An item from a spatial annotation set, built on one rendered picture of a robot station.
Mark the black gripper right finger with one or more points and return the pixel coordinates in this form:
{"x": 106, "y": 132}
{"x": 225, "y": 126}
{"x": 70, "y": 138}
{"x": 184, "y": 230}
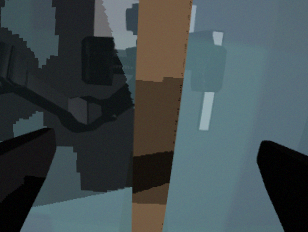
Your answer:
{"x": 285, "y": 175}

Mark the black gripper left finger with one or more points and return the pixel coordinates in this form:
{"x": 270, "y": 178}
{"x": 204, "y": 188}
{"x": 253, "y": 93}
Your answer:
{"x": 24, "y": 163}

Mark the long tan wooden rail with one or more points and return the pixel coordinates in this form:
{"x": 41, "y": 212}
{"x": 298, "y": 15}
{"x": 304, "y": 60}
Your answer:
{"x": 162, "y": 37}

